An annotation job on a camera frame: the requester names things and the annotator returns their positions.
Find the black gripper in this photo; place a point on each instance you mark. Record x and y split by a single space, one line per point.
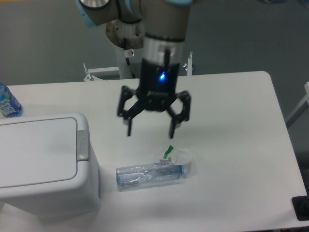
158 87

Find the white plastic trash can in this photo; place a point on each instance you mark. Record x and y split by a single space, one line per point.
47 165

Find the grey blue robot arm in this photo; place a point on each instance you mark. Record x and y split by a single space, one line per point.
165 24

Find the crumpled white green paper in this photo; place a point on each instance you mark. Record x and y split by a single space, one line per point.
177 156

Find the crushed clear plastic bottle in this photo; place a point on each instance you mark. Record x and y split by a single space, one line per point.
150 175

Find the blue labelled water bottle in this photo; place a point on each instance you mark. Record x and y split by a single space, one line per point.
9 105

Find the black clamp at table corner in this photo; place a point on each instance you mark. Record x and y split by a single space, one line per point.
301 207

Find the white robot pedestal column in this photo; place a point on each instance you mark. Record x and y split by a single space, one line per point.
127 39

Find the white metal base frame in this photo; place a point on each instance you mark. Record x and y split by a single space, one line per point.
108 73

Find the white frame at right edge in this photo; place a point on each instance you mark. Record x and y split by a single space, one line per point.
299 109

